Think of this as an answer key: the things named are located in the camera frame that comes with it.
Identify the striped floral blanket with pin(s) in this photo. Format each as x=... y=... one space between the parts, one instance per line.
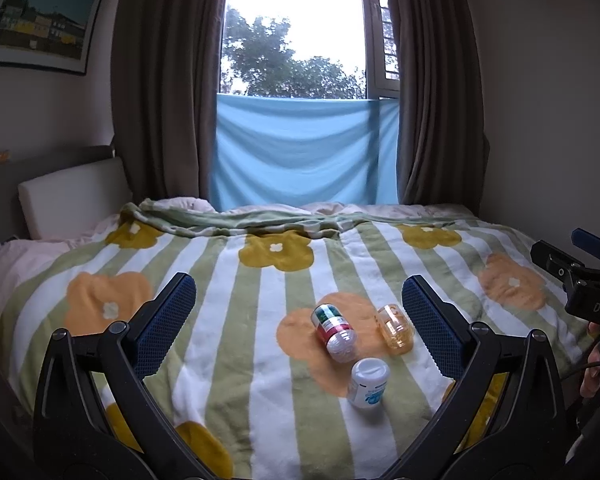
x=260 y=320

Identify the grey bed headboard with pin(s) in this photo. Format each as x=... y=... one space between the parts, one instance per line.
x=55 y=157

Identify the framed building picture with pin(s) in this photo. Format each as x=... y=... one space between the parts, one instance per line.
x=37 y=15

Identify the white bottle blue print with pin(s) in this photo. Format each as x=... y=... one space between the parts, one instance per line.
x=368 y=382

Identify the red green label bottle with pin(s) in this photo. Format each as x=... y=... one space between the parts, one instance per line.
x=332 y=331

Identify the brown curtain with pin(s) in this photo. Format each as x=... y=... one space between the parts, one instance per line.
x=167 y=80
x=435 y=80

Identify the small orange figurine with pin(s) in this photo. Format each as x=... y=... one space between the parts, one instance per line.
x=1 y=157

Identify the pink bed sheet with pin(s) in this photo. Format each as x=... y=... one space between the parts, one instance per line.
x=15 y=270

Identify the window frame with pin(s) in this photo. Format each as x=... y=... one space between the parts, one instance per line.
x=380 y=35

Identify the amber transparent bottle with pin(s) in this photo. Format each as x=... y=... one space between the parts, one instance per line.
x=395 y=331

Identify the person's right hand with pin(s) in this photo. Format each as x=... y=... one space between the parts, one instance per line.
x=593 y=377

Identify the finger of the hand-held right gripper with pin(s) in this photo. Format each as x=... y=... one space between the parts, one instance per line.
x=555 y=259
x=590 y=241

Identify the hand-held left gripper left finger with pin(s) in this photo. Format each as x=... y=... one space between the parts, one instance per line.
x=166 y=327

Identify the white headboard cushion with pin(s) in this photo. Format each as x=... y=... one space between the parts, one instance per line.
x=72 y=197

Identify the light blue cloth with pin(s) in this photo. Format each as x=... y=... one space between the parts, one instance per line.
x=300 y=150

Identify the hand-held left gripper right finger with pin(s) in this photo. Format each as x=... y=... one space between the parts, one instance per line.
x=430 y=327

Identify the tree outside window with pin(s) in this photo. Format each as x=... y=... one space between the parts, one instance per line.
x=280 y=65

